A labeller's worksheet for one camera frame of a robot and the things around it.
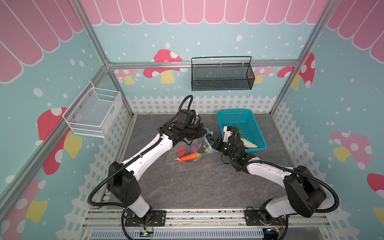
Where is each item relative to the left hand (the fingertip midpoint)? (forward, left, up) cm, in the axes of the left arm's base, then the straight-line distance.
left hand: (206, 134), depth 78 cm
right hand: (+2, -1, -6) cm, 6 cm away
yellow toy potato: (-6, -1, -5) cm, 8 cm away
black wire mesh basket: (+41, -10, +11) cm, 43 cm away
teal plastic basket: (+24, -32, -21) cm, 45 cm away
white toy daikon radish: (+7, -28, -20) cm, 35 cm away
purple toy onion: (+3, +6, -19) cm, 20 cm away
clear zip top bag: (0, +9, -19) cm, 21 cm away
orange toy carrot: (-5, +8, -16) cm, 19 cm away
